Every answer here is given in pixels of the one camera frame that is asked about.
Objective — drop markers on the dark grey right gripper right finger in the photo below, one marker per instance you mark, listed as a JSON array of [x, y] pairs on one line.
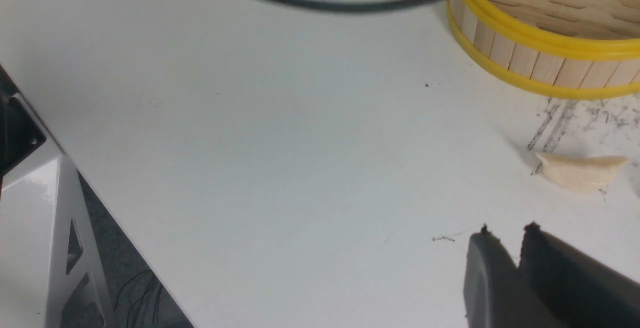
[[577, 289]]

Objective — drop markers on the bamboo steamer tray yellow rims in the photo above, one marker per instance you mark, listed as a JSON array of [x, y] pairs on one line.
[[569, 49]]

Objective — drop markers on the white metal table frame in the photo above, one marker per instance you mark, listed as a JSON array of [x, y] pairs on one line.
[[50, 267]]

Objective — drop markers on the white dumpling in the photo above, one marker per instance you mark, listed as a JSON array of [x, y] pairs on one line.
[[584, 175]]

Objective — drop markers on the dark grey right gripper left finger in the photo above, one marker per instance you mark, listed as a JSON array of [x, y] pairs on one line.
[[495, 294]]

